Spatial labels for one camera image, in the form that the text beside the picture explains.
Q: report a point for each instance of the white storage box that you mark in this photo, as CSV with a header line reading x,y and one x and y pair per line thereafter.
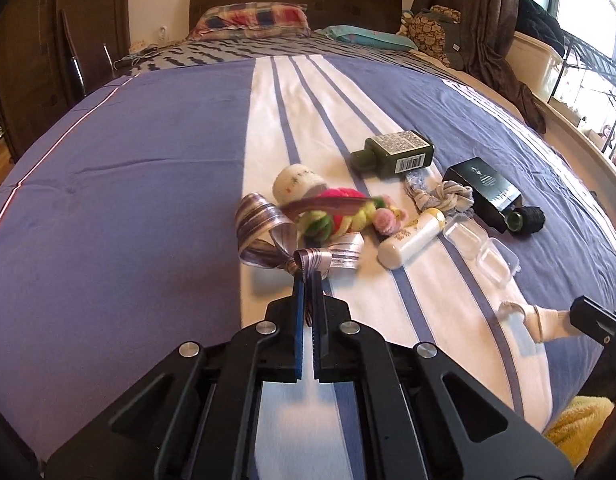
x,y
533,62

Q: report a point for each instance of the black metal rack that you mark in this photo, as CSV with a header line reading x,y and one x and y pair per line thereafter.
x,y
593,60

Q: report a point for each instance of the dark wooden wardrobe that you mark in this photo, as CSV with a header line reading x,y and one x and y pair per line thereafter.
x,y
38,60

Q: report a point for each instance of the teal pillow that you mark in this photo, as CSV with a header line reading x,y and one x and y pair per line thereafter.
x,y
368,37

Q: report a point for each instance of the small pink pompom flowers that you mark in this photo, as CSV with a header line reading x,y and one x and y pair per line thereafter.
x,y
385,219

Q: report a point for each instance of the pink yellow green yarn ball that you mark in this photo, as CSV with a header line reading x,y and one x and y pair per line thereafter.
x,y
359,220

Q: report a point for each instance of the clear plastic case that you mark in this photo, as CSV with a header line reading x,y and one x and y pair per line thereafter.
x,y
488,260

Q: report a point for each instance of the black clothes pile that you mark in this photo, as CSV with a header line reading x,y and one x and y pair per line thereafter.
x,y
538,22

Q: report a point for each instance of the brown feather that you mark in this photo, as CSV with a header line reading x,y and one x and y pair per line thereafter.
x,y
328,203

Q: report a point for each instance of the dark green bottle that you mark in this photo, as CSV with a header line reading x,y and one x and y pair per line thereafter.
x,y
388,160

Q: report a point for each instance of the grey patterned bed sheet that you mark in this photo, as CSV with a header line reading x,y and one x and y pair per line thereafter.
x,y
203,52

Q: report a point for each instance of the dark green bag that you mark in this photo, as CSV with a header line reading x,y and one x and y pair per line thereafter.
x,y
458,47

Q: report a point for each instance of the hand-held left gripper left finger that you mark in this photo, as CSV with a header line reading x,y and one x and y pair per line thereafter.
x,y
299,312

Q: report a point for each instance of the striped brown ribbon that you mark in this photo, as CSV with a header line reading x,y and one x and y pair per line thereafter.
x,y
258,220

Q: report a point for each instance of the white printed paper roll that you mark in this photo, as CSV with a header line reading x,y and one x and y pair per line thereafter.
x,y
295,182

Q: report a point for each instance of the purple white striped blanket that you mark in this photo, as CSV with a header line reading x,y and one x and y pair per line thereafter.
x,y
138,185

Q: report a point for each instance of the white bottle with gold print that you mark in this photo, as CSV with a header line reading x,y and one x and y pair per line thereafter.
x,y
408,245

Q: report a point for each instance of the plaid pillow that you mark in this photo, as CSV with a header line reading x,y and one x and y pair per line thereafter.
x,y
248,20

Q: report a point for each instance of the small black ribbed cap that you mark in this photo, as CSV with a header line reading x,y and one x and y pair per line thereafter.
x,y
530,217

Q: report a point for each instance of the black cardboard box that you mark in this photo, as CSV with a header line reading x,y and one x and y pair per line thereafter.
x,y
483,185

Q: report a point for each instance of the brown curtain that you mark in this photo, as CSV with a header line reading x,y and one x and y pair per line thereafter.
x,y
488,20

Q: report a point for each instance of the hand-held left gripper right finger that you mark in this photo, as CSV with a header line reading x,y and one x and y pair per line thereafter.
x,y
316,312

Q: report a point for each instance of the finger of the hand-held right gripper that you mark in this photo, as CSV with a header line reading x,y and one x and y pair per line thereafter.
x,y
595,317

